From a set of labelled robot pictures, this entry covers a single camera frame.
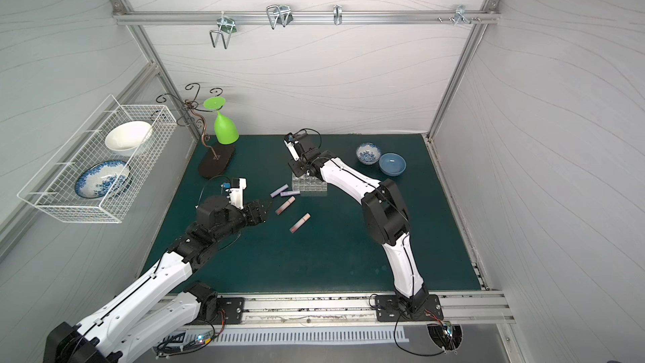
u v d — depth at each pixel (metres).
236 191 0.70
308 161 0.73
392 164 1.09
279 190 1.00
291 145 0.75
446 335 0.71
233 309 0.73
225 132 0.92
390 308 0.75
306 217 0.93
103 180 0.65
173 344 0.67
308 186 0.99
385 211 0.54
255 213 0.69
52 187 0.56
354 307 0.75
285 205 0.96
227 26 0.78
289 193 0.99
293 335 0.70
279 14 0.76
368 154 1.12
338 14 0.72
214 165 1.10
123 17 0.77
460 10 0.76
